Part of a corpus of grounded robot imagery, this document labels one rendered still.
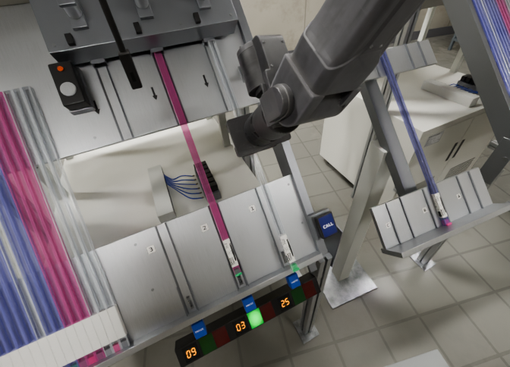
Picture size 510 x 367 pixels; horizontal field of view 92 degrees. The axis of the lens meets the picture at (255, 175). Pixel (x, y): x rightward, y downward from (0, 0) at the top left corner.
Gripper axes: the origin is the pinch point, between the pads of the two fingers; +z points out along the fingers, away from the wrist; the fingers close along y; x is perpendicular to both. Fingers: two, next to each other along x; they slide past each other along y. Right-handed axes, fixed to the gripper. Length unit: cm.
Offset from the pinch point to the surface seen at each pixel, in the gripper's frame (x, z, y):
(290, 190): 13.8, 3.9, -6.6
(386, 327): 92, 43, -43
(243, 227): 17.3, 3.8, 6.5
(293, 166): 8.7, 2.7, -8.8
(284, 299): 36.6, 4.6, 3.5
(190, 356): 37.4, 4.6, 25.9
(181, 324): 29.2, 1.5, 24.7
